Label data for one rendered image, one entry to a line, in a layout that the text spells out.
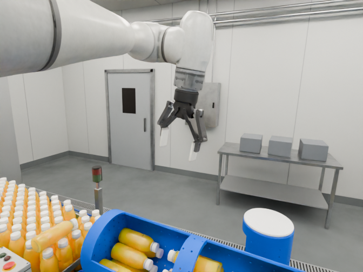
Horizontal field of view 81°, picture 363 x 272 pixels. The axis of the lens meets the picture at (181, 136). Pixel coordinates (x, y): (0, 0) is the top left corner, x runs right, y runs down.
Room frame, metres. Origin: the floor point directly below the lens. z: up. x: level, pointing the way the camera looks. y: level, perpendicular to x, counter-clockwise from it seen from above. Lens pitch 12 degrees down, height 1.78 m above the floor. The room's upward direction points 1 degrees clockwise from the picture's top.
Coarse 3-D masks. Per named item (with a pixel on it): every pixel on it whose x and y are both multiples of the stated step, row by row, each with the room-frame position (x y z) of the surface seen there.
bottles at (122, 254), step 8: (112, 248) 0.82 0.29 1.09; (120, 248) 0.82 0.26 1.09; (128, 248) 0.82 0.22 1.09; (160, 248) 0.86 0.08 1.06; (112, 256) 0.81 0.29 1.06; (120, 256) 0.79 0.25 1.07; (128, 256) 0.78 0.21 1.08; (136, 256) 0.78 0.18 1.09; (144, 256) 0.78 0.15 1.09; (152, 256) 0.84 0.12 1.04; (160, 256) 0.84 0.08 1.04; (104, 264) 0.74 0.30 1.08; (112, 264) 0.74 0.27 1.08; (120, 264) 0.79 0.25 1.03; (128, 264) 0.77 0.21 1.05; (136, 264) 0.76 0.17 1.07; (144, 264) 0.76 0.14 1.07; (152, 264) 0.77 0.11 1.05
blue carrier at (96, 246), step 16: (96, 224) 0.80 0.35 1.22; (112, 224) 0.90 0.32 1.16; (128, 224) 0.98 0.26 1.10; (144, 224) 0.93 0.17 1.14; (160, 224) 0.81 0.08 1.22; (96, 240) 0.75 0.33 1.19; (112, 240) 0.89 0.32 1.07; (160, 240) 0.90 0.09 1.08; (176, 240) 0.86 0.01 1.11; (192, 240) 0.70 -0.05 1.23; (208, 240) 0.72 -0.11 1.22; (80, 256) 0.74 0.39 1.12; (96, 256) 0.80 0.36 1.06; (192, 256) 0.63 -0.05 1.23; (208, 256) 0.79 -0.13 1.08; (224, 256) 0.76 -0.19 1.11; (240, 256) 0.72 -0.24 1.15; (256, 256) 0.64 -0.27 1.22
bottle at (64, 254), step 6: (66, 246) 0.86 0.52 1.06; (60, 252) 0.83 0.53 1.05; (66, 252) 0.84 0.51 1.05; (60, 258) 0.82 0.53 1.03; (66, 258) 0.83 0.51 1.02; (72, 258) 0.87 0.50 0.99; (60, 264) 0.82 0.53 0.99; (66, 264) 0.83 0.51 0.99; (60, 270) 0.82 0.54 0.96; (72, 270) 0.86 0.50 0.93
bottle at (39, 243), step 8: (64, 224) 0.89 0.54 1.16; (72, 224) 0.92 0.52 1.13; (48, 232) 0.82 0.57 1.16; (56, 232) 0.84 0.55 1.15; (64, 232) 0.86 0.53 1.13; (32, 240) 0.79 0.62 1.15; (40, 240) 0.78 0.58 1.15; (48, 240) 0.80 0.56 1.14; (56, 240) 0.83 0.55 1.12; (40, 248) 0.77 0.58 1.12
